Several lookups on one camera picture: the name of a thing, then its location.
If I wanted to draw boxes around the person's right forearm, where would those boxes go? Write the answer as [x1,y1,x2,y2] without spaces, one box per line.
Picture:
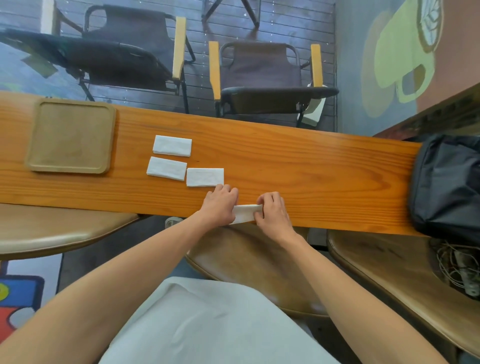
[278,231,451,364]

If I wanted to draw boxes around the white power strip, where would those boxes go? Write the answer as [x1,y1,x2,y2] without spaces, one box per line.
[453,249,480,298]

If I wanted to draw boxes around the person's white garment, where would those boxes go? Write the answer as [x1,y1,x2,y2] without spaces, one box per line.
[98,276,340,364]

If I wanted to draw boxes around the white post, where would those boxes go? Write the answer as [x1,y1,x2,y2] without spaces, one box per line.
[40,0,62,35]

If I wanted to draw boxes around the white paper napkin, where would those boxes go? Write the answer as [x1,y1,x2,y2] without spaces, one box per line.
[229,204,264,226]
[186,167,225,188]
[152,135,193,158]
[146,156,188,182]

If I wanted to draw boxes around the dark wooden ledge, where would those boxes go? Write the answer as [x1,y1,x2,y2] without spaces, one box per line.
[374,82,480,142]

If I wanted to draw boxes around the person's left forearm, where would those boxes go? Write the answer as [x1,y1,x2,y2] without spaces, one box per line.
[0,212,223,364]

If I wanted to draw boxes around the bundle of white cables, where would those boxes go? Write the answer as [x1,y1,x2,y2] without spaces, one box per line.
[434,241,480,290]

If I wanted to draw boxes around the colourful floor rug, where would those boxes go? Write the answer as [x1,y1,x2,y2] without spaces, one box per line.
[0,254,64,344]

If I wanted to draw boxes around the brown wooden stool seat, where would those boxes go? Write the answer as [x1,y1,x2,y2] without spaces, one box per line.
[185,224,331,320]
[0,203,140,262]
[326,229,480,359]

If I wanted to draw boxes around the person's left hand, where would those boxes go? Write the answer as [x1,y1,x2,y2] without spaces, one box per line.
[196,184,239,230]

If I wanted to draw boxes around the white folded paper napkin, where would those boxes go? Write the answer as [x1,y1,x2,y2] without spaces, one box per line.
[146,156,188,182]
[186,167,225,188]
[152,135,193,158]

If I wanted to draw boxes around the black bag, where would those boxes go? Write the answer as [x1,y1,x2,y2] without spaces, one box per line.
[407,134,480,245]

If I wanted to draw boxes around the white bin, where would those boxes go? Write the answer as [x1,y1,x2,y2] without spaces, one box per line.
[301,84,325,127]

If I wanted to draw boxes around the black tripod legs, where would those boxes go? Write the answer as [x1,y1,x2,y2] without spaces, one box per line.
[201,0,262,29]

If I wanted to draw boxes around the brown square tray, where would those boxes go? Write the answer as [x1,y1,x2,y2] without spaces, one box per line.
[25,98,117,175]

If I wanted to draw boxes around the dark folding chair wooden armrests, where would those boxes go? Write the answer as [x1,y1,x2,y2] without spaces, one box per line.
[208,40,340,128]
[0,4,197,114]

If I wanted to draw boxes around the person's right hand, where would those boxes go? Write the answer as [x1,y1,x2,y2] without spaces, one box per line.
[254,191,298,247]

